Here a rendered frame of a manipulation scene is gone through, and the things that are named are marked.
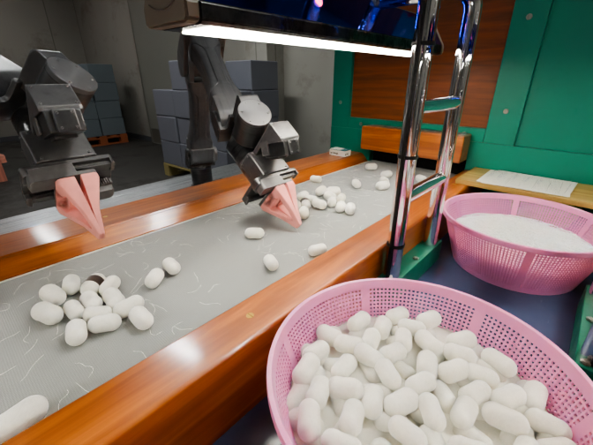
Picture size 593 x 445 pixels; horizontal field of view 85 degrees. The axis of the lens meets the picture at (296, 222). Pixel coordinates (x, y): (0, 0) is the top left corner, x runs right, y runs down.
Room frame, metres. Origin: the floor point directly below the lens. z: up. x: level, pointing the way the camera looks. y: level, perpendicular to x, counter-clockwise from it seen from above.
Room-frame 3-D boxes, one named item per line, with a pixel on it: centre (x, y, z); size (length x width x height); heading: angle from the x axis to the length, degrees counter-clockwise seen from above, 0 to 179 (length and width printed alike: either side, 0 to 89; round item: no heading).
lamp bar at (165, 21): (0.59, -0.08, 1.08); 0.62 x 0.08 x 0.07; 138
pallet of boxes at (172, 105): (3.52, 0.82, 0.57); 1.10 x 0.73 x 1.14; 51
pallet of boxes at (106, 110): (5.70, 3.55, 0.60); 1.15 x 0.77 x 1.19; 51
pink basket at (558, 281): (0.53, -0.40, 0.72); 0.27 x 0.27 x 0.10
